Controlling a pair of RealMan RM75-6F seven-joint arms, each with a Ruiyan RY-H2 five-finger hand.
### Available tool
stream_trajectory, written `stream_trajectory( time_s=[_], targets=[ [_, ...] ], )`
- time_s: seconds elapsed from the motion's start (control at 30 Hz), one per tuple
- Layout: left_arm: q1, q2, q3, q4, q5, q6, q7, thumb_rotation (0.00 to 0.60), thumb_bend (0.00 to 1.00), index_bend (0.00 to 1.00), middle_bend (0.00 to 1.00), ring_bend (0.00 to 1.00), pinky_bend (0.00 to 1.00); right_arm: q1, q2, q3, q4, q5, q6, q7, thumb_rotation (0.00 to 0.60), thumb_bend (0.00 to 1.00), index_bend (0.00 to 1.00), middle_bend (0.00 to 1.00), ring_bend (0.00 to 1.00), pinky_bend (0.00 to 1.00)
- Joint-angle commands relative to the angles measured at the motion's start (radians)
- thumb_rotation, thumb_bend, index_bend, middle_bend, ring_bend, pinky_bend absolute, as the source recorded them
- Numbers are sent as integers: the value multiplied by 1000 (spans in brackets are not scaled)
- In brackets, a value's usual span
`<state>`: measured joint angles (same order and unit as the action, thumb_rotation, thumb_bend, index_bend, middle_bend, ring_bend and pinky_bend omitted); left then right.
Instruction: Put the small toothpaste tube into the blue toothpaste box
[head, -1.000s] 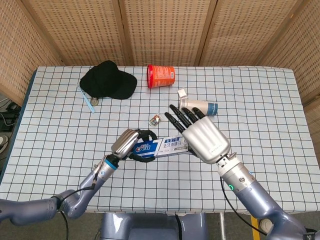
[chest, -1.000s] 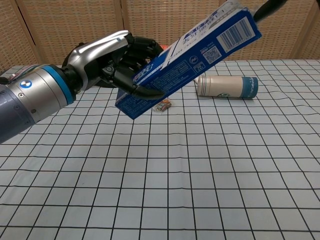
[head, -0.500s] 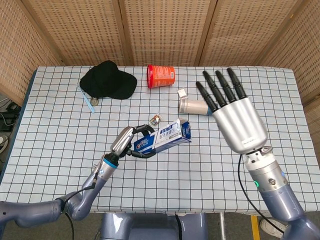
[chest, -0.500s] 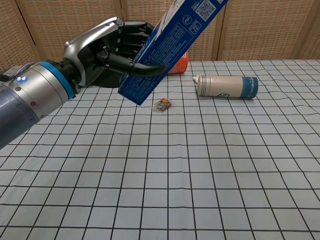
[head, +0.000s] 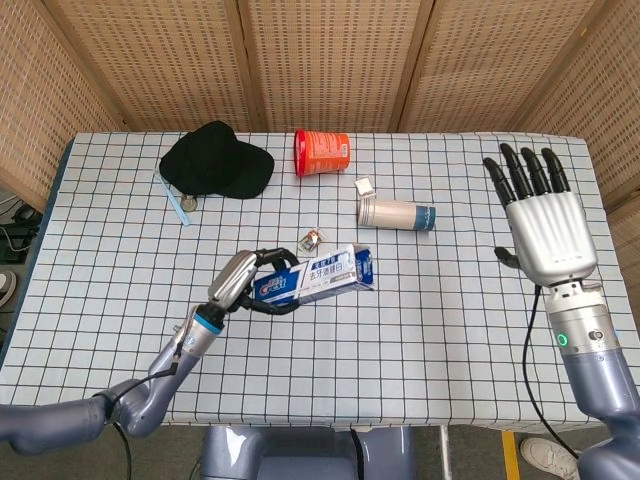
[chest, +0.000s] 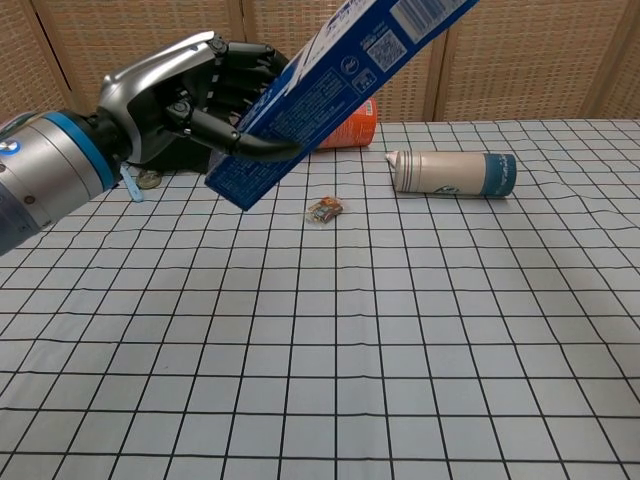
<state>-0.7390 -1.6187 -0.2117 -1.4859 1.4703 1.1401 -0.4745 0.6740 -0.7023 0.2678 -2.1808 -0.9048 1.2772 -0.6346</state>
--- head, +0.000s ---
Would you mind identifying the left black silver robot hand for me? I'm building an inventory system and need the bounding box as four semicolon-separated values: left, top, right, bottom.
206;246;304;317

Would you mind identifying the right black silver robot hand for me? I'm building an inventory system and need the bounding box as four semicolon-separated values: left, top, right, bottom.
482;142;600;288

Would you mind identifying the blue white toothpaste box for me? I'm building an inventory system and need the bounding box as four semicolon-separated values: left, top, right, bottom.
252;242;377;306

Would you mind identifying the small crumpled snack wrapper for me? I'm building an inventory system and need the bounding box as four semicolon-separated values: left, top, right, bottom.
299;227;325;255

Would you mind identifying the light blue toothbrush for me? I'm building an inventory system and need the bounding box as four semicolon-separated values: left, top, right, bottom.
153;167;193;227

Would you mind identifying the black baseball cap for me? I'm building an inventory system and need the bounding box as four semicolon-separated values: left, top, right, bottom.
159;120;276;201

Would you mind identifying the woven bamboo screen panel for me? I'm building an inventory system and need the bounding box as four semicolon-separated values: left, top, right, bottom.
44;0;266;134
0;0;126;211
519;0;640;211
234;0;431;134
399;0;606;134

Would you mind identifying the beige blue thermos bottle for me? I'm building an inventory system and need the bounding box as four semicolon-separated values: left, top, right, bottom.
355;193;437;233

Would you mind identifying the orange plastic tub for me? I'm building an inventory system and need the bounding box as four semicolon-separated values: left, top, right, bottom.
293;128;352;177

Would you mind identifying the white blue checkered tablecloth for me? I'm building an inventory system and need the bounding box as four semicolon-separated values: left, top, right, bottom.
0;130;640;434

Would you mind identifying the blue-grey robot torso base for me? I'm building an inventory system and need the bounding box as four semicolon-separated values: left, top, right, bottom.
199;424;416;480

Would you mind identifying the white sneaker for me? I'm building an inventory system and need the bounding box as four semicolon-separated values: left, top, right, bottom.
519;437;581;476

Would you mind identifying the yellow floor tape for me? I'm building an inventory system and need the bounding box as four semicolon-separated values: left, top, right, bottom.
501;429;521;480

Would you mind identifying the grey white shoe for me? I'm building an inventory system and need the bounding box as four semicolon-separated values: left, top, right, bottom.
0;269;19;308

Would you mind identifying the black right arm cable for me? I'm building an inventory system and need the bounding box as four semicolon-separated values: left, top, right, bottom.
521;284;584;460

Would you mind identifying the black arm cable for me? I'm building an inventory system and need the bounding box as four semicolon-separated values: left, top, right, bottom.
521;284;584;460
102;344;185;480

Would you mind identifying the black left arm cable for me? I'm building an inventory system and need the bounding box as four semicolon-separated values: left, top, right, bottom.
102;344;185;480

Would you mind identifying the black torso cable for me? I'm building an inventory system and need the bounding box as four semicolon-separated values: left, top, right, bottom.
348;426;365;480

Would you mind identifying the black floor cable bundle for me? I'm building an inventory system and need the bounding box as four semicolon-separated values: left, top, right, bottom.
0;194;44;264

